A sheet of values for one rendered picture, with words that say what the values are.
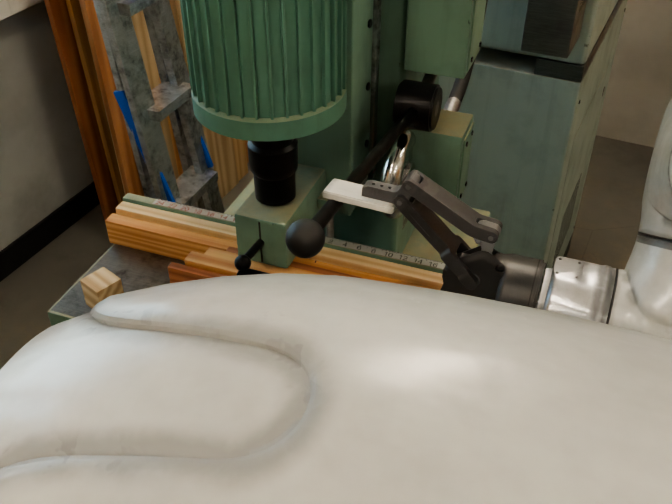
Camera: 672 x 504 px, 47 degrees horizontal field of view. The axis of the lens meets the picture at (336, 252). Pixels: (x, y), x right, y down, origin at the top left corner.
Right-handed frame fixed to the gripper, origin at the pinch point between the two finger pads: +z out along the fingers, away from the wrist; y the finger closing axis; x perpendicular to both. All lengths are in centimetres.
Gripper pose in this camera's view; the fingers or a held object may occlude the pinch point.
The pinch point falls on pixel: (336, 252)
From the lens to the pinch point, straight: 77.4
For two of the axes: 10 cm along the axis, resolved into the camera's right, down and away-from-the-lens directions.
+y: 0.4, -8.4, -5.4
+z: -9.4, -2.2, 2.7
